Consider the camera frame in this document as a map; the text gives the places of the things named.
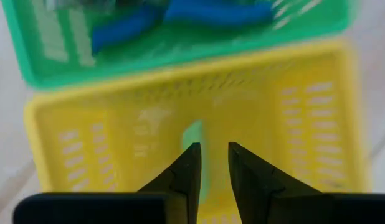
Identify yellow plastic basket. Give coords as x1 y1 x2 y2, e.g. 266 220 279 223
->
23 39 371 224

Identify green plastic basket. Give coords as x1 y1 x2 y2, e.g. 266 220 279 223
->
1 0 359 91

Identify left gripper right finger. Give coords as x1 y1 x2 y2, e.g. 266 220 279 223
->
228 141 321 224

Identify blue-handled pliers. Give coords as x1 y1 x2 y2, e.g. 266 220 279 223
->
163 0 275 28
45 0 168 54

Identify green eraser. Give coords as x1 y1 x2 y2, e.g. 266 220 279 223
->
181 119 212 203

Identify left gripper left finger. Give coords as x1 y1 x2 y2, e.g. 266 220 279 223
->
138 142 202 224

